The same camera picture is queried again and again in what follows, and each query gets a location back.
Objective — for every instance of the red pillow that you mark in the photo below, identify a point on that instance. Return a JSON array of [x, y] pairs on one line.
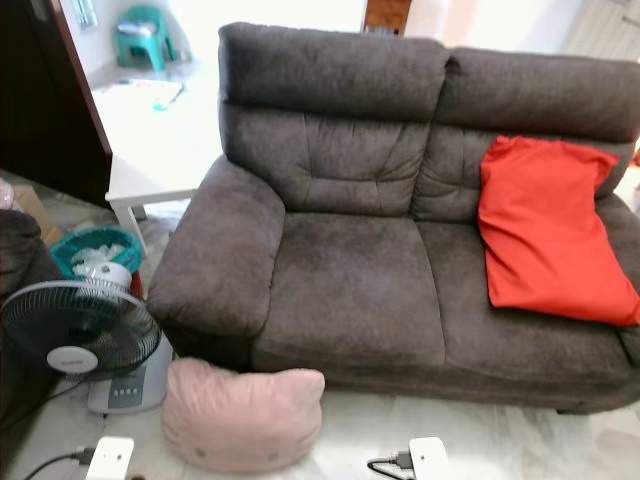
[[550, 230]]

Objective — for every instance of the pink cat-shaped pillow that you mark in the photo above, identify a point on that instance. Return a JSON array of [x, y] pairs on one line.
[[240, 415]]

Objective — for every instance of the brown two-seat fabric sofa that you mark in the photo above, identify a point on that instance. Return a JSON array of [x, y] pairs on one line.
[[360, 280]]

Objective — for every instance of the cardboard box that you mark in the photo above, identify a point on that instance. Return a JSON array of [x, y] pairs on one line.
[[35, 210]]

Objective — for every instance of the teal plastic basket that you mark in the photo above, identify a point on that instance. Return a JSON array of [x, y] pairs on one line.
[[65, 248]]

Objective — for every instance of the black grille table fan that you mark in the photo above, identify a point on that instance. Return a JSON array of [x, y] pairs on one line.
[[78, 358]]

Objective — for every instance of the dark wooden door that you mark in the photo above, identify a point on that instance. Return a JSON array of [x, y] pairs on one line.
[[50, 100]]

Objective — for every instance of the white coffee table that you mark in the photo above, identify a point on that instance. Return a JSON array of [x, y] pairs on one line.
[[155, 160]]

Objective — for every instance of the teal plastic stool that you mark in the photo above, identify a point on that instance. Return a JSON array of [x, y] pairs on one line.
[[145, 45]]

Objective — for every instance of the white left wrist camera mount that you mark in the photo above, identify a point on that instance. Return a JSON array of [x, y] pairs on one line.
[[110, 460]]

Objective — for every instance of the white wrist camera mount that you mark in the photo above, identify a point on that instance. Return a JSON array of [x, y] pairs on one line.
[[429, 460], [110, 460]]

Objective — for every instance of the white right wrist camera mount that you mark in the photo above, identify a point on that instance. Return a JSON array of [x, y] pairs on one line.
[[429, 460]]

